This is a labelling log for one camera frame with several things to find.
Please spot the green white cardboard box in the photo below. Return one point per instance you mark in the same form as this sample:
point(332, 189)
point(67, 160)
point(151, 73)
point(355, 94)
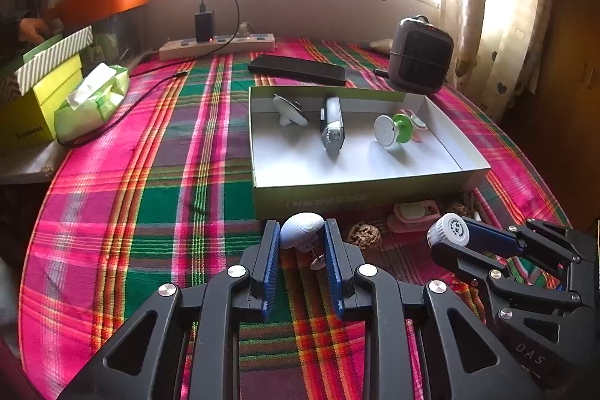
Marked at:
point(365, 175)

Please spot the white green suction holder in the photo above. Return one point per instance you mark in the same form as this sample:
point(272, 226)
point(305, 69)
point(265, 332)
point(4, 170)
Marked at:
point(386, 132)

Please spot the white power strip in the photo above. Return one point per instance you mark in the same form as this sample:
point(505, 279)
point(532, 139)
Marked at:
point(187, 49)

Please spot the black white suction hook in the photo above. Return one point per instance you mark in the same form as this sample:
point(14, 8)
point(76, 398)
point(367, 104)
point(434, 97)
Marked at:
point(288, 109)

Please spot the green striped gift box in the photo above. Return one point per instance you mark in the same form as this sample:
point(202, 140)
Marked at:
point(56, 53)

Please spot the white plug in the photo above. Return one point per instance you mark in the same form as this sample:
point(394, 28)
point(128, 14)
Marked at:
point(245, 30)

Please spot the black smartphone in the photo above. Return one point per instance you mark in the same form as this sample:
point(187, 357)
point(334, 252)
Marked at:
point(295, 69)

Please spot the pink green plaid tablecloth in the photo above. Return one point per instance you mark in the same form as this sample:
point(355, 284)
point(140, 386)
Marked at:
point(140, 203)

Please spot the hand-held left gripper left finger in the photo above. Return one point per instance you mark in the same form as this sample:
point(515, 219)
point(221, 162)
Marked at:
point(271, 259)

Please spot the black bike light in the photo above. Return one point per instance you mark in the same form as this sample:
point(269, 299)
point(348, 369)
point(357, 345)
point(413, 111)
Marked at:
point(332, 123)

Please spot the pink clip with white button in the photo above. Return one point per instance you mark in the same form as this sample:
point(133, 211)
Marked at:
point(417, 126)

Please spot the grey small space heater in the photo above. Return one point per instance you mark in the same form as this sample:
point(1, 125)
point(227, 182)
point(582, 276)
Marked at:
point(419, 58)

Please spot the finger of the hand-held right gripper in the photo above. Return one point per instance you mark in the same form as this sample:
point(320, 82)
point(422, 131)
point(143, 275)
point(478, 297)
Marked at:
point(492, 236)
point(461, 262)

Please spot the black charger adapter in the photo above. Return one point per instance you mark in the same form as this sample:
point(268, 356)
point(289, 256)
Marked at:
point(205, 25)

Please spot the white dome-shaped object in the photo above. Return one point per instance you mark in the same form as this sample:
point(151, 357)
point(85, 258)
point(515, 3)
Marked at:
point(300, 229)

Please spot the white round bottle cap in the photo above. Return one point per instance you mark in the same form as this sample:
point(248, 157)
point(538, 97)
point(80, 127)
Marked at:
point(447, 231)

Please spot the green tissue pack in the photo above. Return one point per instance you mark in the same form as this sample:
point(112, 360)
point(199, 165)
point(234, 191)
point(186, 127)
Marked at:
point(93, 105)

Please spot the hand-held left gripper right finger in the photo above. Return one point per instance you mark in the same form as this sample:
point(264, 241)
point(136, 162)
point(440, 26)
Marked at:
point(333, 259)

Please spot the yellow-green box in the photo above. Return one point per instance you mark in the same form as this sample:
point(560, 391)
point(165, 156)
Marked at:
point(42, 109)

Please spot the brown walnut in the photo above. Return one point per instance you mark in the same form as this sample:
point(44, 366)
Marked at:
point(364, 235)

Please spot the heart print curtain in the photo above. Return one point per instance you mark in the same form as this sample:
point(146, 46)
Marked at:
point(497, 6)

